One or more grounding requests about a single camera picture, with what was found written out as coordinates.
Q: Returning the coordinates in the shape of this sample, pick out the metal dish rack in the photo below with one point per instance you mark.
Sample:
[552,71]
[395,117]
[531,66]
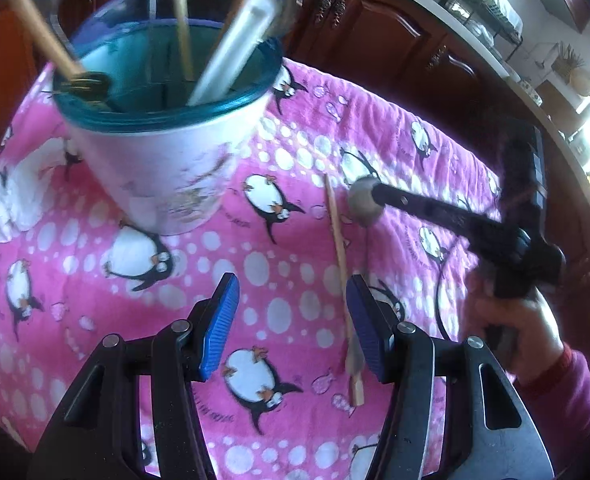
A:
[480,7]

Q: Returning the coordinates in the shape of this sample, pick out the pink penguin blanket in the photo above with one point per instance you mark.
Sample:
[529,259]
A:
[285,270]

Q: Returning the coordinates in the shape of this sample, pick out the white countertop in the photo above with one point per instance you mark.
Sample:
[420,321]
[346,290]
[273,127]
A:
[467,35]

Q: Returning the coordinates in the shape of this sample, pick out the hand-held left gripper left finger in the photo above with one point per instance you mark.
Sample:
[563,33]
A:
[220,330]

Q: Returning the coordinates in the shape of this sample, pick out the white floral cup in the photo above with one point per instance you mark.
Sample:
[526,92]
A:
[175,160]

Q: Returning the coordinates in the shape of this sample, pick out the person's right hand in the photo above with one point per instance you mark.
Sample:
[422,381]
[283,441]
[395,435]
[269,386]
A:
[530,330]

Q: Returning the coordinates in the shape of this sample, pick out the large metal spoon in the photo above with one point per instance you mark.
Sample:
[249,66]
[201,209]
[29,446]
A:
[287,0]
[365,200]

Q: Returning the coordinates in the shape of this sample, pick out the white ceramic soup spoon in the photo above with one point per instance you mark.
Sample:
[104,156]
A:
[235,50]

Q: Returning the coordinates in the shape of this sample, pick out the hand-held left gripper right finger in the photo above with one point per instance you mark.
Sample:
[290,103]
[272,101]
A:
[370,330]

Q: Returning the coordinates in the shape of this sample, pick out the person's right forearm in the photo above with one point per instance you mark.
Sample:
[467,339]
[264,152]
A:
[565,400]

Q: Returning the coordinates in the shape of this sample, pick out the potted plant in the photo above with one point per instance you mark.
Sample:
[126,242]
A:
[575,72]

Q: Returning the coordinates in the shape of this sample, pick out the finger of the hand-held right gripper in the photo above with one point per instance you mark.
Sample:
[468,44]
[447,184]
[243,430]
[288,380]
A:
[440,210]

